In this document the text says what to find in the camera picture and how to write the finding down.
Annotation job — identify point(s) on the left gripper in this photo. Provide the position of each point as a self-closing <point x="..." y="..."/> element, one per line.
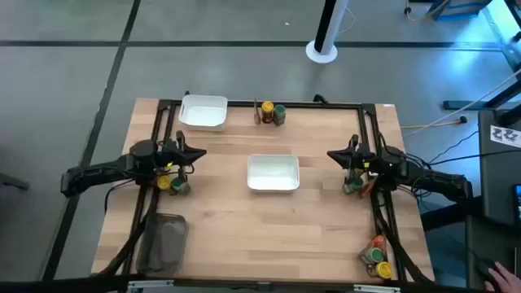
<point x="171" y="154"/>

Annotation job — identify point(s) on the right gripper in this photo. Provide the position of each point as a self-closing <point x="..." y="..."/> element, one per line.
<point x="364" y="156"/>

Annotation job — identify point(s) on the yellow-lid spice jar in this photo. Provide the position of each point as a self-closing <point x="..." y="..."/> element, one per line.
<point x="383" y="269"/>
<point x="164" y="182"/>
<point x="267" y="110"/>

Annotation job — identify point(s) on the green seasoning packet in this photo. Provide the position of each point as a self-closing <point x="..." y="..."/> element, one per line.
<point x="375" y="255"/>

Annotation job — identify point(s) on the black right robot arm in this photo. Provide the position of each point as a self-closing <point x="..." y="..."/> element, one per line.
<point x="439" y="179"/>

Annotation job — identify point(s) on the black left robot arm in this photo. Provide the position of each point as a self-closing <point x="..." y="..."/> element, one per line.
<point x="102" y="169"/>

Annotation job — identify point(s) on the white plastic bin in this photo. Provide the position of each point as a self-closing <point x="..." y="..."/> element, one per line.
<point x="272" y="175"/>
<point x="203" y="116"/>

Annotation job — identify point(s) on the smoky clear plastic bin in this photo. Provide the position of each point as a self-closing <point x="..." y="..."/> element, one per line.
<point x="163" y="244"/>

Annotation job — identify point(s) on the white and black pole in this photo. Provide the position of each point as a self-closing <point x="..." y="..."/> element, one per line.
<point x="321" y="52"/>

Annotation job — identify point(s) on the black desk foot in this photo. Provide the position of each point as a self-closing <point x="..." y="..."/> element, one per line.
<point x="468" y="105"/>

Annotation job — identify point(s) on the black desk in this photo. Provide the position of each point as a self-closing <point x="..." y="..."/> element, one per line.
<point x="498" y="183"/>

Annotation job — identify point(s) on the white paper sheet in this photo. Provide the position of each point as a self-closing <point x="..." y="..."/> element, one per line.
<point x="504" y="136"/>

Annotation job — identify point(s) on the phone screen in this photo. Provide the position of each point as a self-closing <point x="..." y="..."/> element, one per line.
<point x="517" y="203"/>

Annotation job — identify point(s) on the black metal crossbar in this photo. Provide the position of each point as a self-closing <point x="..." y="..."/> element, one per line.
<point x="61" y="283"/>

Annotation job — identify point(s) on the person's hand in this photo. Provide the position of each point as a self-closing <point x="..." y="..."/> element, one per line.
<point x="504" y="281"/>

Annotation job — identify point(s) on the silver bracket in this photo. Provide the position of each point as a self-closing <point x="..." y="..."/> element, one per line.
<point x="150" y="285"/>
<point x="376" y="289"/>

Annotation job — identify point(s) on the grey metal frame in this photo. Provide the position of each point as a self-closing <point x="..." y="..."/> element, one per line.
<point x="510" y="51"/>

